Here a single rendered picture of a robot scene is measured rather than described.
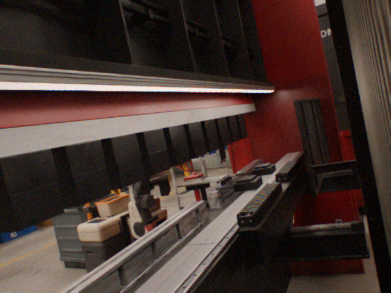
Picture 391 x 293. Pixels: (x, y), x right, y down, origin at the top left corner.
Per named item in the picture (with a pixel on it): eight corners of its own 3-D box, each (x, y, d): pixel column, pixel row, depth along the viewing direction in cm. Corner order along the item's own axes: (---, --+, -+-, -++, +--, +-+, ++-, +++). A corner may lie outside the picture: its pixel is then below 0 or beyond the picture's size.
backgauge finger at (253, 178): (213, 190, 188) (211, 180, 188) (263, 183, 178) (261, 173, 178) (204, 196, 178) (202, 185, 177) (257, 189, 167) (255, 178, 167)
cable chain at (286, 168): (289, 167, 198) (288, 160, 198) (300, 166, 196) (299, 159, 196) (276, 183, 164) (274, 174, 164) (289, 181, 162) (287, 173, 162)
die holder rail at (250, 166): (257, 171, 290) (255, 159, 290) (264, 170, 288) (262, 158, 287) (239, 186, 244) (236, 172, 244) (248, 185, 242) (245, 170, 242)
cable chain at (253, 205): (268, 191, 150) (266, 182, 150) (283, 190, 148) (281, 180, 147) (238, 227, 110) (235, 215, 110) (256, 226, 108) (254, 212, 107)
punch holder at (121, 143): (126, 182, 134) (116, 137, 133) (146, 179, 131) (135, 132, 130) (100, 191, 120) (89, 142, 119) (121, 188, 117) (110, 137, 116)
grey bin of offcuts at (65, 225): (111, 243, 504) (99, 192, 500) (143, 244, 469) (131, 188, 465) (60, 268, 439) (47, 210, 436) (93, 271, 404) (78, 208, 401)
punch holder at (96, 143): (90, 196, 116) (78, 144, 115) (112, 192, 112) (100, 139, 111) (55, 209, 102) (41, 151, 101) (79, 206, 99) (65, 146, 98)
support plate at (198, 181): (189, 180, 235) (189, 179, 235) (228, 175, 224) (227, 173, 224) (176, 187, 218) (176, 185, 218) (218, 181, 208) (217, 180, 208)
